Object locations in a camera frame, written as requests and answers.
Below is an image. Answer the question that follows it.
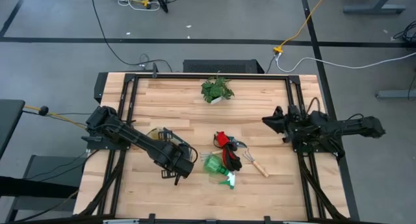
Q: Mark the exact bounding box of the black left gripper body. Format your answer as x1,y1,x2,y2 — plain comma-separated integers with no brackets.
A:
161,142,195,179

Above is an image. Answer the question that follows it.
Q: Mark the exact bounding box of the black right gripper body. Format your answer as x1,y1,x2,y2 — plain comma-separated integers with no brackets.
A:
275,105,300,143

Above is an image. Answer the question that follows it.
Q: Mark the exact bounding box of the green spray bottle white nozzle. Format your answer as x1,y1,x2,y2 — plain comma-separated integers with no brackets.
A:
202,153,237,190

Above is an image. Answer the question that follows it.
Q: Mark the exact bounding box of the hand rake wooden handle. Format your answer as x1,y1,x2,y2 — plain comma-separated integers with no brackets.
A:
242,147,270,179

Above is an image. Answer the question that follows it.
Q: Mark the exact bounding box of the red and black gardening glove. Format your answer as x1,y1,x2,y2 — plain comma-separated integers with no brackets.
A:
213,131,243,173

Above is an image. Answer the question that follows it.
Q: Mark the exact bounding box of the green potted plant white pot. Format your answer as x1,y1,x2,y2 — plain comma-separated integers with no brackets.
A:
200,71,236,105

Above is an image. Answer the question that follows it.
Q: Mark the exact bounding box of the black computer case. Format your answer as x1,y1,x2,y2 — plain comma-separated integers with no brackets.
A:
182,58,265,75

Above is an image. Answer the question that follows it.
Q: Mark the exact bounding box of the black control box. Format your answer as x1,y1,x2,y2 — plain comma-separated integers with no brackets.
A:
93,71,110,104

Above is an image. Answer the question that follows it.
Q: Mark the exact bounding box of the grey desk foot short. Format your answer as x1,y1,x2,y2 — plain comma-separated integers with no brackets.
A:
375,88,416,99

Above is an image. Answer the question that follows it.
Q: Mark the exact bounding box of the black side cart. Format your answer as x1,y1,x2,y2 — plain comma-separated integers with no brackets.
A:
0,154,86,223

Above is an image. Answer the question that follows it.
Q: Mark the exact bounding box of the grey desk foot long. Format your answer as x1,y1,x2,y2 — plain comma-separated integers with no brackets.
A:
343,0,407,15

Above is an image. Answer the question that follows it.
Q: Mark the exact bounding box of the black metal table frame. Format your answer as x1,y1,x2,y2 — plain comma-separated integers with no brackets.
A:
73,73,352,224

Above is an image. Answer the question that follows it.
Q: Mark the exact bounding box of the long white cable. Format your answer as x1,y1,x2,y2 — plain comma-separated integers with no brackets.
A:
275,51,416,73

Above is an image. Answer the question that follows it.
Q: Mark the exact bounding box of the long yellow extension cable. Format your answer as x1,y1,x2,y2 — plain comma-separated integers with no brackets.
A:
272,0,332,55

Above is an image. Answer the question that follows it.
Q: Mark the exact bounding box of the thin yellow cable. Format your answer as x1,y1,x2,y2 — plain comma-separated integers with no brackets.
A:
23,104,89,131

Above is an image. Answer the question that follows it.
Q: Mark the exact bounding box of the long black floor cable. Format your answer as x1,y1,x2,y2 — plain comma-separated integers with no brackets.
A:
90,0,174,73

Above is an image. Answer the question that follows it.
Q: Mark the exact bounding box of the coiled white cable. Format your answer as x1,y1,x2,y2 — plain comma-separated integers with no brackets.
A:
116,0,161,12

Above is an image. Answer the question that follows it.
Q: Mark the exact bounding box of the black cable bundle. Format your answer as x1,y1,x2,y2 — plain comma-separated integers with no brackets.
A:
392,20,416,45

